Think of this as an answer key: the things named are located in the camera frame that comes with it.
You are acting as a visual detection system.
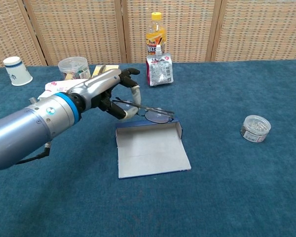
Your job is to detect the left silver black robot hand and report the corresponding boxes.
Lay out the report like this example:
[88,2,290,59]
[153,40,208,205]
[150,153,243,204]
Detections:
[66,68,142,120]

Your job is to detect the black-rimmed eyeglasses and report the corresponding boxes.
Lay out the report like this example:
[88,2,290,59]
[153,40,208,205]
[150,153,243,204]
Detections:
[112,97,175,124]

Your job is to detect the blue cardboard glasses case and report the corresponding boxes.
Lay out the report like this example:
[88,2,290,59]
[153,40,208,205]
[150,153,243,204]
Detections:
[115,115,192,180]

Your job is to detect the razor on yellow blister card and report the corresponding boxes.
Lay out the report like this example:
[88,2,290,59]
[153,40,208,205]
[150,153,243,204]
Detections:
[91,64,120,79]

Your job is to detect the clear jar of colourful clips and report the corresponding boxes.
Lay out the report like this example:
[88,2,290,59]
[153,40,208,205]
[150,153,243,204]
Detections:
[58,56,91,81]

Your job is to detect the white tissue pack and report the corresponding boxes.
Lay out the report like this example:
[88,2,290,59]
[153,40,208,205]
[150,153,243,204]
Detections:
[37,79,89,101]

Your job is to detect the woven bamboo folding screen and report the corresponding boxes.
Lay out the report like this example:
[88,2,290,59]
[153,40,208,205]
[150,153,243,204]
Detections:
[0,0,296,69]

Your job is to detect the silver spout pouch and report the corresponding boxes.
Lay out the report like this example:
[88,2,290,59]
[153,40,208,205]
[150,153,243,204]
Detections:
[146,44,174,87]

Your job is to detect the yellow-capped drink bottle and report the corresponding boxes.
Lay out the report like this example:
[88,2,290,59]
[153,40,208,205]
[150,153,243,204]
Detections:
[146,11,167,57]

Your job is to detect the white paper cup blue band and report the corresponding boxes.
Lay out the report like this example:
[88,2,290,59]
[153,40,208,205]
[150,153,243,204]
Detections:
[3,56,33,86]

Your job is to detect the blue carpet table cover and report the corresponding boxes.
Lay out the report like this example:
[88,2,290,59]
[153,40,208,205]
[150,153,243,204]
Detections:
[0,59,296,237]

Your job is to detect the small clear jar of paperclips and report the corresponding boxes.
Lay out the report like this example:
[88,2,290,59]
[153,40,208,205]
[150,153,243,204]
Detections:
[240,115,272,143]

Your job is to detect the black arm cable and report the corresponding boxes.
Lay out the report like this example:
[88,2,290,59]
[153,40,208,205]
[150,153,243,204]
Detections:
[14,142,51,165]

